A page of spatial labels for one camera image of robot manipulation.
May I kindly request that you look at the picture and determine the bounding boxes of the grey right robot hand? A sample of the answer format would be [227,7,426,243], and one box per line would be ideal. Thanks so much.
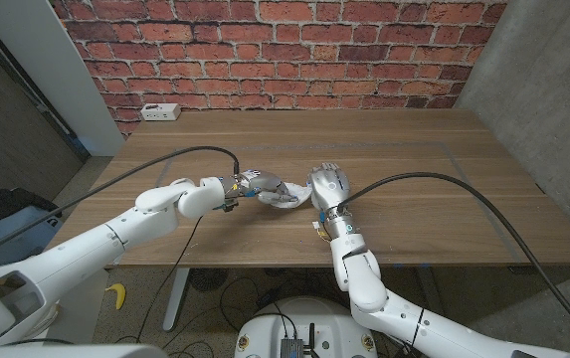
[306,161,358,238]

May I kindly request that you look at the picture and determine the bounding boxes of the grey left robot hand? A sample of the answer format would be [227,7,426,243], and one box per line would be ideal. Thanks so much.
[219,168,301,210]

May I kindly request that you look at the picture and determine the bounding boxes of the white tissue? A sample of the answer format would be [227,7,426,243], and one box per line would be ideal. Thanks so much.
[257,181,314,210]

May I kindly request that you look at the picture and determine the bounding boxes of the black round fan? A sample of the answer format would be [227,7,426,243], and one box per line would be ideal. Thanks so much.
[188,268,229,293]

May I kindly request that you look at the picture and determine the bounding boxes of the white power strip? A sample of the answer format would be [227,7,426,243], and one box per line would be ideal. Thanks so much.
[139,102,182,122]

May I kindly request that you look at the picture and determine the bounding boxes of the red brick printed backdrop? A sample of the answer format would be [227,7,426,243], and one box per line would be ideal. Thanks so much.
[50,0,509,138]

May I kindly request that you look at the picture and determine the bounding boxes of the white robot torso base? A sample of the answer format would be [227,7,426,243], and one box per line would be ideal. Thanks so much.
[234,296,378,358]

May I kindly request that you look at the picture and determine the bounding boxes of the dark table leg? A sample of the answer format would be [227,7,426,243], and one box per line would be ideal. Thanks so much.
[416,267,450,324]

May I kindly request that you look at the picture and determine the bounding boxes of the white table leg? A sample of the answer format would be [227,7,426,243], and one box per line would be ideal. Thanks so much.
[162,268,191,332]

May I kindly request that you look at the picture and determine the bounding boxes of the small grey electronics box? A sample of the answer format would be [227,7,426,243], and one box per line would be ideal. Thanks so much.
[280,337,305,358]

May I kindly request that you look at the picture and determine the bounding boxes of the black bag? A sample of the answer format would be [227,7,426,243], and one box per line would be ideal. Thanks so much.
[0,187,63,235]

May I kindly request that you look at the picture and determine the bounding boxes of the right wrist connector wires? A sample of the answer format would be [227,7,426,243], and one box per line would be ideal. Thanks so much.
[312,211,336,244]

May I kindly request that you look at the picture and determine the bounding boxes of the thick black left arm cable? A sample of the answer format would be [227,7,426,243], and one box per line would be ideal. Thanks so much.
[0,144,242,268]

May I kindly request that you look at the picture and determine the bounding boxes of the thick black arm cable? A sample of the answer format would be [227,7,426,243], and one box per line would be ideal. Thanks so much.
[0,144,242,268]
[336,171,570,344]

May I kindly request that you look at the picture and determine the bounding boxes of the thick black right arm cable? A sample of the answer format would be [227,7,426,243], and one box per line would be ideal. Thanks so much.
[336,171,570,344]

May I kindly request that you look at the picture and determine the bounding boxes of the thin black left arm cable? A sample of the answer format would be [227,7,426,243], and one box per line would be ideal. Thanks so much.
[134,216,204,344]

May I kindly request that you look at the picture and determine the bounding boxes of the black floor cable loop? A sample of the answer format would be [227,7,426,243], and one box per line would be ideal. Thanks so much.
[219,275,266,333]

